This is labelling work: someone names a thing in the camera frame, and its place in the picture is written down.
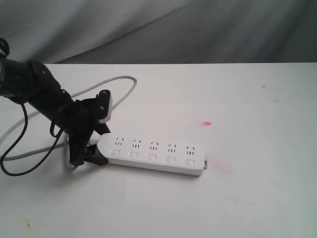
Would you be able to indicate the white wrinkled backdrop cloth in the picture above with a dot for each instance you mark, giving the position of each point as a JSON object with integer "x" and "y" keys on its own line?
{"x": 160, "y": 31}

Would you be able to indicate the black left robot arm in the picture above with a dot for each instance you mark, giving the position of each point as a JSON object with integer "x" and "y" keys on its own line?
{"x": 33, "y": 83}

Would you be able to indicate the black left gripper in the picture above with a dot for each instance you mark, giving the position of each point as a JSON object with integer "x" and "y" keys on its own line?
{"x": 81, "y": 123}

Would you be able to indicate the white five-outlet power strip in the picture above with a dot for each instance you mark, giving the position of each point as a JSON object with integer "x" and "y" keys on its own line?
{"x": 153, "y": 154}

